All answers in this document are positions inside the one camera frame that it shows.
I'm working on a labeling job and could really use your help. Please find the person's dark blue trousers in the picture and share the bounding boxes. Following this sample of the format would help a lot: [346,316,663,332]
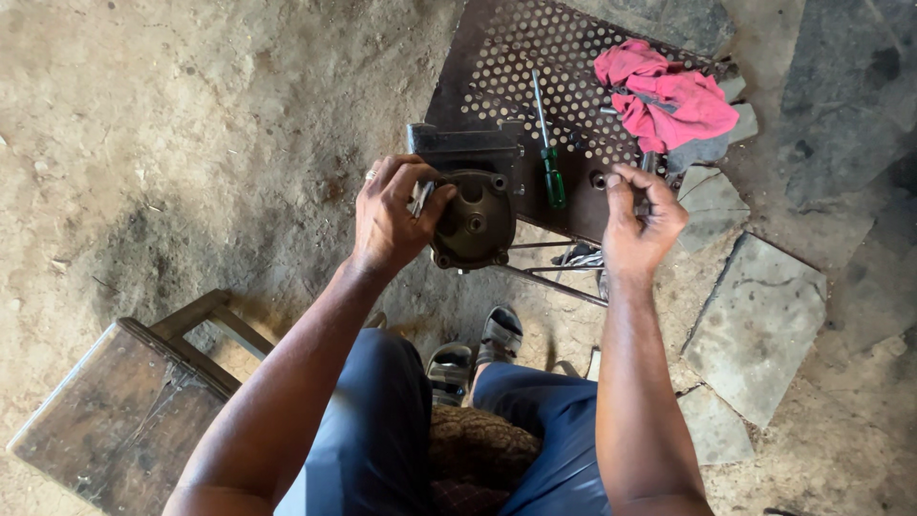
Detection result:
[276,328,611,516]

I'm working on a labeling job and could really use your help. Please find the person's left hand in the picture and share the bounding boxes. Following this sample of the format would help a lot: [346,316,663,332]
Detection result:
[351,154,458,278]

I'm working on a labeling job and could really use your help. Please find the dark metal compressor housing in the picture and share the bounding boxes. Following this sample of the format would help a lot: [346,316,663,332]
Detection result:
[407,120,528,273]

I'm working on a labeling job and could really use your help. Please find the green handled screwdriver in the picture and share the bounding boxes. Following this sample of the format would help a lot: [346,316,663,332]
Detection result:
[530,68,567,211]

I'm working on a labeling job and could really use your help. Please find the silver metal wrench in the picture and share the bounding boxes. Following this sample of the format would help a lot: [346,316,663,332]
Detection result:
[636,150,659,217]

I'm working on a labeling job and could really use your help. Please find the person's right hand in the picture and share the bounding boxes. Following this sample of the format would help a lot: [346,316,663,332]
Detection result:
[602,163,690,279]

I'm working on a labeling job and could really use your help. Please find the perforated metal work table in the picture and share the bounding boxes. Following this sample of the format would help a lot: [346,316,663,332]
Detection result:
[424,0,739,309]

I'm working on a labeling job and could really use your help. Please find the brown patterned seat cushion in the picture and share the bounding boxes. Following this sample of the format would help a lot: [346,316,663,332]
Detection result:
[428,405,543,516]

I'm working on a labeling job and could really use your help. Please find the pink rag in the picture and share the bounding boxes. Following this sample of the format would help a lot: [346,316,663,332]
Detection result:
[593,38,740,155]

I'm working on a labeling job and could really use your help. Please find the grey sandal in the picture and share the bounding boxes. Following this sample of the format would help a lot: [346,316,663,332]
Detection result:
[426,343,474,408]
[476,306,524,368]

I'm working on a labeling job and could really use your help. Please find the wooden stool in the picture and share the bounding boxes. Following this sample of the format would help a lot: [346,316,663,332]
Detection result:
[7,289,277,514]

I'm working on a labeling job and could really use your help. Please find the grey cloth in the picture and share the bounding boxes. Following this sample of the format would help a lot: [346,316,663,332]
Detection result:
[666,131,733,174]

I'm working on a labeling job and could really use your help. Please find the crumpled silver wrapper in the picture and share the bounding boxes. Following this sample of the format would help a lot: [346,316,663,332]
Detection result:
[552,247,607,274]

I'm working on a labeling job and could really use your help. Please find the small silver metal tool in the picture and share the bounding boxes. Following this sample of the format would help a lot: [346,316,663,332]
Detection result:
[410,179,436,219]

